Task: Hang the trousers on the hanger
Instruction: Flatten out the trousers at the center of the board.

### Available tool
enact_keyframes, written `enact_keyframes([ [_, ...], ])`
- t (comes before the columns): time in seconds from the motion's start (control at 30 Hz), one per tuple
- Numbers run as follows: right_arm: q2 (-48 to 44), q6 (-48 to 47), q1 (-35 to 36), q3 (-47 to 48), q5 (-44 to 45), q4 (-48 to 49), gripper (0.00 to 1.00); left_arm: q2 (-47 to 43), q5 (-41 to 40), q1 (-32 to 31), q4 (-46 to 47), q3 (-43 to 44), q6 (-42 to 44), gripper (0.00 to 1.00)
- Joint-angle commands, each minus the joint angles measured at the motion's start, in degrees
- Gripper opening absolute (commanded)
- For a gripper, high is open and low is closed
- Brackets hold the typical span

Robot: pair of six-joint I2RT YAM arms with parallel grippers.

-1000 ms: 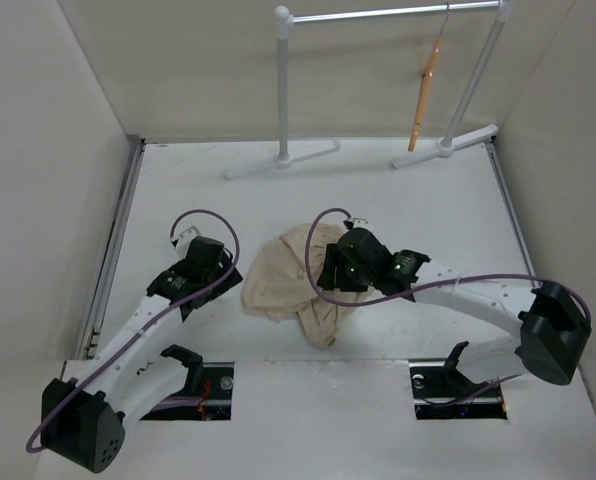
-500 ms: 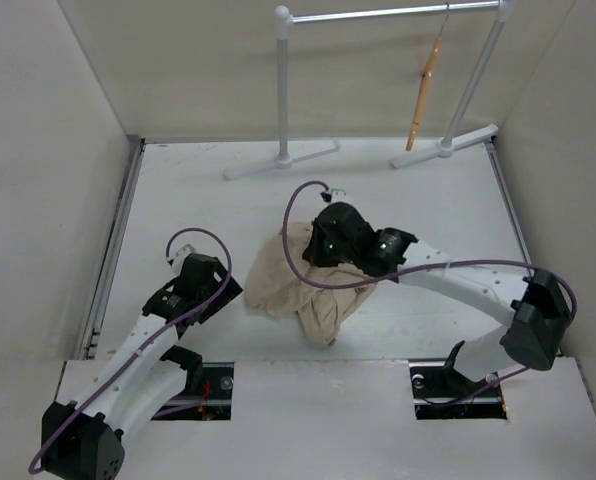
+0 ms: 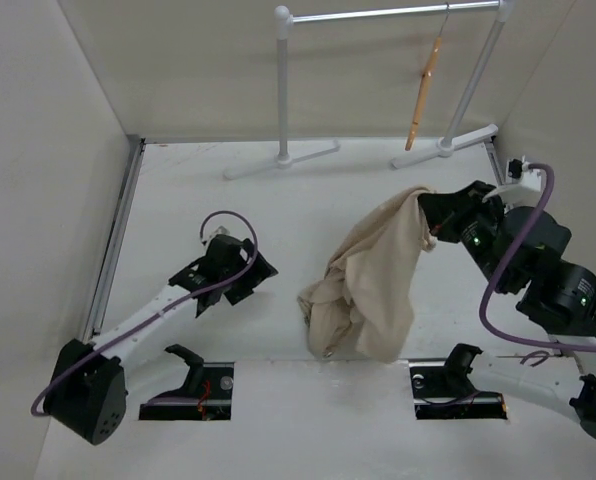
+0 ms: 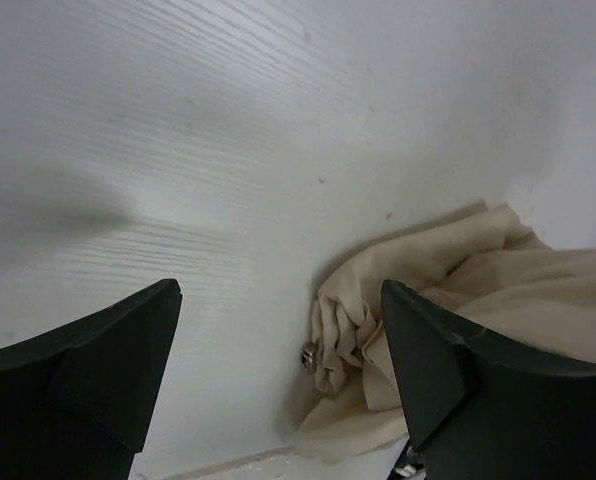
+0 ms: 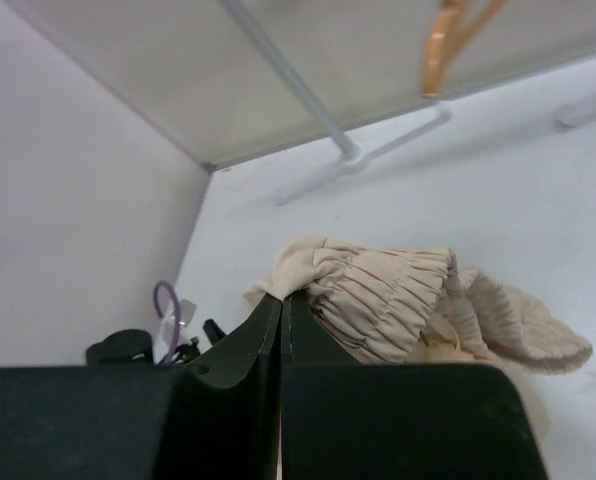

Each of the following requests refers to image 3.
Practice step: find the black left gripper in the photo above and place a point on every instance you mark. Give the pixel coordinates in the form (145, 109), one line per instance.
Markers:
(259, 273)

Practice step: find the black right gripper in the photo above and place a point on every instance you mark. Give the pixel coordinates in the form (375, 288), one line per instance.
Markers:
(443, 210)

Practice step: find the beige trousers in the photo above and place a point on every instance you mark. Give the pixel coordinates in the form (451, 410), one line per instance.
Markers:
(363, 299)

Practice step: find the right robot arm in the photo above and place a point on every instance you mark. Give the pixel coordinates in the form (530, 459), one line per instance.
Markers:
(519, 251)

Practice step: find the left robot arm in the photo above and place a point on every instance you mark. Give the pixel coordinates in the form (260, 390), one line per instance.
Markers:
(140, 369)

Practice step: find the wooden clothes hanger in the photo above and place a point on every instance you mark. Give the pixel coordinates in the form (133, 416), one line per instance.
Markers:
(424, 87)

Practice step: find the white clothes rack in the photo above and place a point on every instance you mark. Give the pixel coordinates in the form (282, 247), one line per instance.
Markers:
(444, 147)

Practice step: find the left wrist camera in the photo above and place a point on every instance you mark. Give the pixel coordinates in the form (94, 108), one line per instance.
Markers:
(207, 236)

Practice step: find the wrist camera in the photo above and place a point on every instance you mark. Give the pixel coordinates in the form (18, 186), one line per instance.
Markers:
(207, 236)
(522, 183)

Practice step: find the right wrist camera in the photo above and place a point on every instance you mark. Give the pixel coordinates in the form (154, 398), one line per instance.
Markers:
(522, 183)

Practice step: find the left aluminium frame rail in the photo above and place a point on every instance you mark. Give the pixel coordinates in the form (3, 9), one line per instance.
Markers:
(94, 319)

